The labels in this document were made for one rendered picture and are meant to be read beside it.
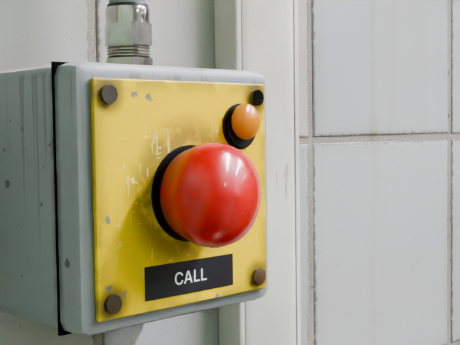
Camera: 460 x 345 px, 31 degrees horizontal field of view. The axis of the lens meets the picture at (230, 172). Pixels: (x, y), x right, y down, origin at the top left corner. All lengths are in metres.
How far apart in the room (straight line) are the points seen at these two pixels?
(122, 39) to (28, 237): 0.09
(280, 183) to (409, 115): 0.15
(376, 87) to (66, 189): 0.28
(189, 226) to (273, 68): 0.16
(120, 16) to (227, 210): 0.10
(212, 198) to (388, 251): 0.27
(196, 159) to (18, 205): 0.08
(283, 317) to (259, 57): 0.14
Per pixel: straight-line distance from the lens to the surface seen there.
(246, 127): 0.34
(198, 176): 0.30
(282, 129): 0.44
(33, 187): 0.32
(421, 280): 0.59
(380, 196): 0.54
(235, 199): 0.30
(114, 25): 0.35
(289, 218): 0.45
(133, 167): 0.31
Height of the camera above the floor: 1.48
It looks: 3 degrees down
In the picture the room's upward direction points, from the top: 1 degrees counter-clockwise
